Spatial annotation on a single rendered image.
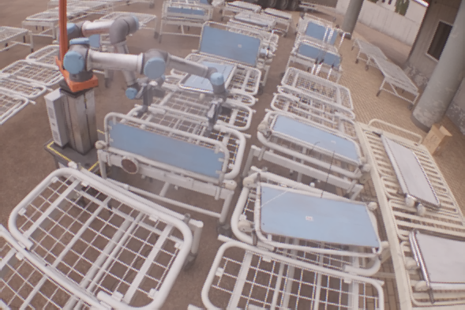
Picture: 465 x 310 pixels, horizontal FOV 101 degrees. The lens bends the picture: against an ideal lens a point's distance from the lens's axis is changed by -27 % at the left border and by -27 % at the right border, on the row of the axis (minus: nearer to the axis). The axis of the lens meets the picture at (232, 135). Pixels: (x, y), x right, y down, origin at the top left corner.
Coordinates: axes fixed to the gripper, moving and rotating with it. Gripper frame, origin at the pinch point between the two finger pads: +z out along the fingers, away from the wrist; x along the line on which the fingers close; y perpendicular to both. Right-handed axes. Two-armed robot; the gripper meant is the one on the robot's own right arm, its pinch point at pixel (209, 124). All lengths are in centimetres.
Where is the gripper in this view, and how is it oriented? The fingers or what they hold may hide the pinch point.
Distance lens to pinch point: 141.4
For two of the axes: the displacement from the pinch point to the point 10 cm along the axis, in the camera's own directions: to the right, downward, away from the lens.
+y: -9.6, -2.6, 0.3
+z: -2.0, 6.8, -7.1
